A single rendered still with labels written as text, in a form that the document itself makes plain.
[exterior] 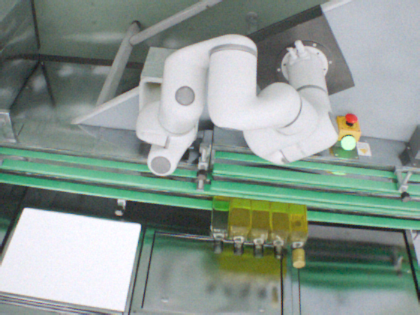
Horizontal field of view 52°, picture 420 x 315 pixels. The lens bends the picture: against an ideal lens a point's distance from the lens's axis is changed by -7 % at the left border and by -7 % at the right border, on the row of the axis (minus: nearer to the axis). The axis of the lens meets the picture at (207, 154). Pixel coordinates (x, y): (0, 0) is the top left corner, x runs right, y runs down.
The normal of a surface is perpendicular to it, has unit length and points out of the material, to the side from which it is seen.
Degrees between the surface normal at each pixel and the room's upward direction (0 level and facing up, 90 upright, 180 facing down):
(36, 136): 90
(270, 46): 1
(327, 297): 91
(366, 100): 0
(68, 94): 90
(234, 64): 55
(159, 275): 90
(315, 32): 1
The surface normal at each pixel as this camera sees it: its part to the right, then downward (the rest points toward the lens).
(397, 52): -0.07, 0.69
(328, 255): 0.08, -0.70
